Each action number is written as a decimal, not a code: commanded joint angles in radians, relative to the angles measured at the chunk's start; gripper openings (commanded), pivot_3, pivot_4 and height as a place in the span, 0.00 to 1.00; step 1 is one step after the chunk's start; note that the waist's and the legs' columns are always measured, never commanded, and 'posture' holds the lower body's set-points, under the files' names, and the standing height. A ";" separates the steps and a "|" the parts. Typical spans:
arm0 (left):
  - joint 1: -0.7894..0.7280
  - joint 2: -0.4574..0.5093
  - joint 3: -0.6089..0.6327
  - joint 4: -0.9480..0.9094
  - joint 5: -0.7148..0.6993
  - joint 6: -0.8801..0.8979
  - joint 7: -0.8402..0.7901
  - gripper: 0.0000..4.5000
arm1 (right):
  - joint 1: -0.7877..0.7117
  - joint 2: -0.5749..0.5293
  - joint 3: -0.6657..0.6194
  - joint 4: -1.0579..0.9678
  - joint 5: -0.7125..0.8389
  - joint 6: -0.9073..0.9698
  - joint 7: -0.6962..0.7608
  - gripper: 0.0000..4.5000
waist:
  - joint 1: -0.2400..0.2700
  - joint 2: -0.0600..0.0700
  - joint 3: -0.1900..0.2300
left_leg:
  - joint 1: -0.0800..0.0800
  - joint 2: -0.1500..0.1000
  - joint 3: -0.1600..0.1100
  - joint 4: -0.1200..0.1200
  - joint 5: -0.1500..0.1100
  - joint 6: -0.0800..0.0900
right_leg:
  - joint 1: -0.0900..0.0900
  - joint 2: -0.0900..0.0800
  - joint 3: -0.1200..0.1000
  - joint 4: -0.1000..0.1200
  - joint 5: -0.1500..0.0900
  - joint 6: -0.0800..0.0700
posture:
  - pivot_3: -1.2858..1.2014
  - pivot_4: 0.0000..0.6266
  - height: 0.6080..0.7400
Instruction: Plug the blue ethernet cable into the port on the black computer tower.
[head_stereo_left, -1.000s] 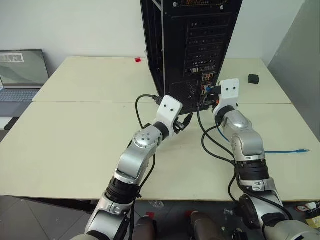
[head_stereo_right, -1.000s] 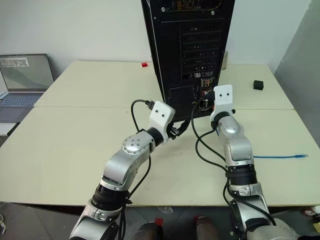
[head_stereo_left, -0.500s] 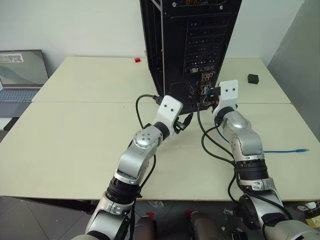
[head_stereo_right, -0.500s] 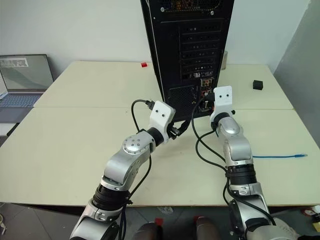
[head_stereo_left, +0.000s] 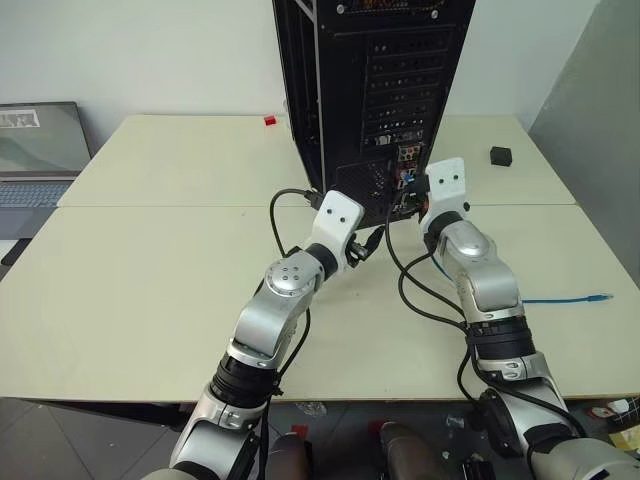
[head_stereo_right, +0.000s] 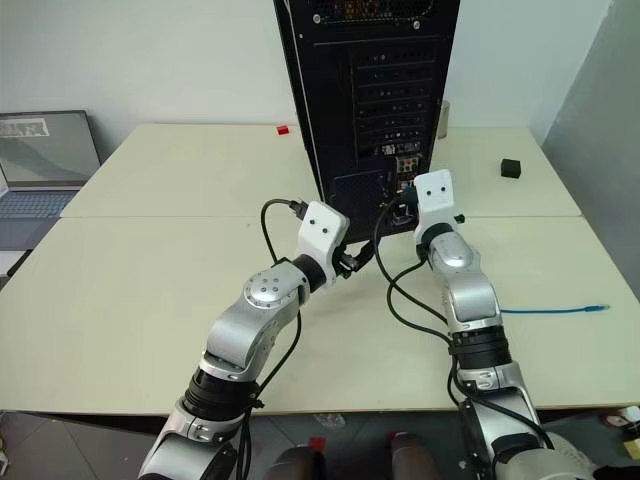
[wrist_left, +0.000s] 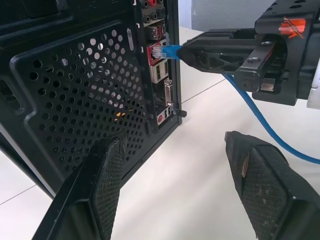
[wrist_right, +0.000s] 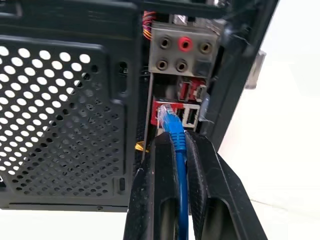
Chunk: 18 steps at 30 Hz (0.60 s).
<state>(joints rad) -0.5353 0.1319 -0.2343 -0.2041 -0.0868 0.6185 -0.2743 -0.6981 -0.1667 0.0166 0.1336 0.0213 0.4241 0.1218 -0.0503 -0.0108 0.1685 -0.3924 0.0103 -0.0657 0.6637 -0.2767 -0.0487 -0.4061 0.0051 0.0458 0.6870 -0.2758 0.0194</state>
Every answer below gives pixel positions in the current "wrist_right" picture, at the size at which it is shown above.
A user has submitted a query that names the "red ethernet USB port block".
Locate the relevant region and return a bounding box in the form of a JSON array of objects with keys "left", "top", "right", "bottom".
[{"left": 151, "top": 98, "right": 201, "bottom": 129}]

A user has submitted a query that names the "yellow internal wire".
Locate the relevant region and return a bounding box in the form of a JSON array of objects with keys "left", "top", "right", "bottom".
[{"left": 134, "top": 140, "right": 150, "bottom": 153}]

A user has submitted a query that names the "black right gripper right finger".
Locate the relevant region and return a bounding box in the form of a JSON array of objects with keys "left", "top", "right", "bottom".
[{"left": 184, "top": 130, "right": 269, "bottom": 240}]

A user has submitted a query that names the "black computer tower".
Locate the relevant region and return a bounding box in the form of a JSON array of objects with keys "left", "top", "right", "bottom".
[{"left": 0, "top": 0, "right": 280, "bottom": 213}]

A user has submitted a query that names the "grey audio jack panel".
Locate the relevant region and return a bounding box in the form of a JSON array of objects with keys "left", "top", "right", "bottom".
[{"left": 148, "top": 20, "right": 220, "bottom": 79}]

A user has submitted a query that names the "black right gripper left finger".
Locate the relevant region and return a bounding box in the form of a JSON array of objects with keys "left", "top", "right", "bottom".
[{"left": 122, "top": 131, "right": 180, "bottom": 240}]

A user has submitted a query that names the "blue ethernet cable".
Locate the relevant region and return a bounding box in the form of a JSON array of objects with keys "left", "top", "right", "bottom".
[{"left": 156, "top": 105, "right": 189, "bottom": 240}]

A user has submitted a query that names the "multicoloured internal wire bundle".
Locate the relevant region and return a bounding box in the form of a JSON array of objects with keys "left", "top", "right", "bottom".
[{"left": 141, "top": 10, "right": 157, "bottom": 41}]

